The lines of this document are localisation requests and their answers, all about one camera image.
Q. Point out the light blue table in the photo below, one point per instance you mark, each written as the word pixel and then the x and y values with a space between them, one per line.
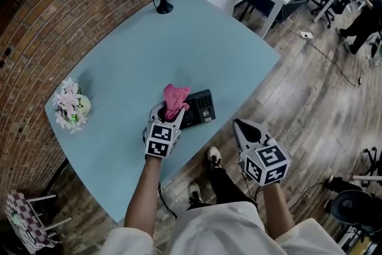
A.
pixel 149 47

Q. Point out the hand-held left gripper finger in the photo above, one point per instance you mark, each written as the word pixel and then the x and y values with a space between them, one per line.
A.
pixel 152 113
pixel 180 119

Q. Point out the pink flowers in vase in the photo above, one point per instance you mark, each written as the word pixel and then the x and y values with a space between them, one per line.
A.
pixel 70 107

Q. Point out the checkered chair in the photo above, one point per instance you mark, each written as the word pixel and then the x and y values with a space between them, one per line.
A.
pixel 27 221

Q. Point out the person's left shoe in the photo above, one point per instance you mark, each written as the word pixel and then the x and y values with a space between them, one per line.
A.
pixel 195 191

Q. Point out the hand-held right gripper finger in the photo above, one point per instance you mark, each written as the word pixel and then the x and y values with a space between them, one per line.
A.
pixel 242 140
pixel 261 132

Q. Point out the pink cloth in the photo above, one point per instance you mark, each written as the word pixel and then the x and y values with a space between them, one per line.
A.
pixel 174 98

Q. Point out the person's shoe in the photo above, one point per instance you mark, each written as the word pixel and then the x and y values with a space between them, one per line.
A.
pixel 214 155
pixel 195 191

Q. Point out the person's left forearm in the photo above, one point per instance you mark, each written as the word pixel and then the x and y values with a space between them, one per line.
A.
pixel 143 200

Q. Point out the person's white shirt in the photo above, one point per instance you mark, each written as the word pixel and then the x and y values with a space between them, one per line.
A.
pixel 224 230

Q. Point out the white power strip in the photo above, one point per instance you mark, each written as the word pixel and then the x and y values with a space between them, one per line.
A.
pixel 306 35

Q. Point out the person's black trousers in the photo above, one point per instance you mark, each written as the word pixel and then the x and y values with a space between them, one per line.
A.
pixel 226 185

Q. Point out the person's right shoe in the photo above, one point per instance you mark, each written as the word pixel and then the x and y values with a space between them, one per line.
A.
pixel 214 155

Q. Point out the black chair base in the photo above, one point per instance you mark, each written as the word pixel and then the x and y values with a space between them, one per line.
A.
pixel 373 161

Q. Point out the black shell chair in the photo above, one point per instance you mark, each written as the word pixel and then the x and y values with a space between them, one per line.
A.
pixel 352 206

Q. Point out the person's right forearm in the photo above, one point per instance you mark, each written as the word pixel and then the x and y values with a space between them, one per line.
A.
pixel 277 212

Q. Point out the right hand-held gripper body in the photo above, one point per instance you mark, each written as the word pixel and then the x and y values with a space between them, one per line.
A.
pixel 265 164

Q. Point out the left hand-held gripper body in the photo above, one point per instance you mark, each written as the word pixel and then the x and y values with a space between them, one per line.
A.
pixel 162 140

